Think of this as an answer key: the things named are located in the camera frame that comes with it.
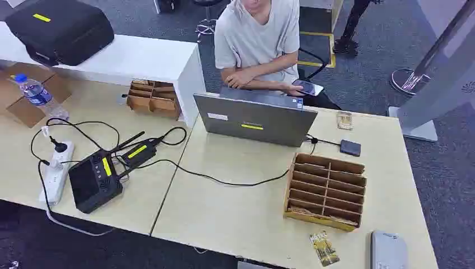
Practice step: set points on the white power strip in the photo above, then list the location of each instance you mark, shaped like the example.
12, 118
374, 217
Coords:
55, 182

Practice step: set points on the grey laptop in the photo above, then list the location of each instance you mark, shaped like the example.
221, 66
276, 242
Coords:
259, 122

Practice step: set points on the black router with antennas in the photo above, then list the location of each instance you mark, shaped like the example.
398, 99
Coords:
92, 185

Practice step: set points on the smartphone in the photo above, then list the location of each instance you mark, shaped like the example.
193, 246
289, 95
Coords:
308, 88

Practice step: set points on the wooden slotted card box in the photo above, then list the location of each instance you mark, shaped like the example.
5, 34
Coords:
315, 219

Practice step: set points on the white cabinet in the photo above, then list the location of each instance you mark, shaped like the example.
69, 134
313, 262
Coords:
337, 15

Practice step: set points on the brown cardboard box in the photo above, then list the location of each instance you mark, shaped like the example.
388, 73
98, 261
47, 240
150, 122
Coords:
22, 107

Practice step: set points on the grey desk socket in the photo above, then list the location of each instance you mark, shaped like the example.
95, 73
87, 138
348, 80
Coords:
121, 99

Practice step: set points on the black carry case yellow label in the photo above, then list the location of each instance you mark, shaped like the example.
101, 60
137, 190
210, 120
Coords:
59, 33

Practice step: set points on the clear water bottle blue cap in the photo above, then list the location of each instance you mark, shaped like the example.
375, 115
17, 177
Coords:
39, 95

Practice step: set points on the black chair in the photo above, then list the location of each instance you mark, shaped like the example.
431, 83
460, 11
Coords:
326, 64

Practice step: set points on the person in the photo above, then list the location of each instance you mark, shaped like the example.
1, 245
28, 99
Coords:
256, 41

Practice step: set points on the chrome stool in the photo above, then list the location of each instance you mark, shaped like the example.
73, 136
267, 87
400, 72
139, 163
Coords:
206, 26

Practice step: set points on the pale printed card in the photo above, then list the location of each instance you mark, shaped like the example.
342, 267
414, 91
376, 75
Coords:
345, 120

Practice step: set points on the black leg with foot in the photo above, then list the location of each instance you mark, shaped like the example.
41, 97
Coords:
350, 22

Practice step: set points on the wooden card box under shelf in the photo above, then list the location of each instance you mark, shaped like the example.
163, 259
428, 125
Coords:
156, 104

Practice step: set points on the white floor stand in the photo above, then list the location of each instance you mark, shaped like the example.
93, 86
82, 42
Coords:
426, 115

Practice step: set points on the black adapter yellow label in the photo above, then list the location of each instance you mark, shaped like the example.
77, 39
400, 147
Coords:
139, 154

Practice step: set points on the white desk shelf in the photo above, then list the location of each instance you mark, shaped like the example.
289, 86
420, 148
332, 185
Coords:
130, 59

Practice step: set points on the chrome stanchion pole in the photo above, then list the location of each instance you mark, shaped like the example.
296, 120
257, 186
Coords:
408, 80

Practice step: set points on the yellow printed card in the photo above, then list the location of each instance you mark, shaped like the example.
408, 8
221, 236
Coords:
324, 250

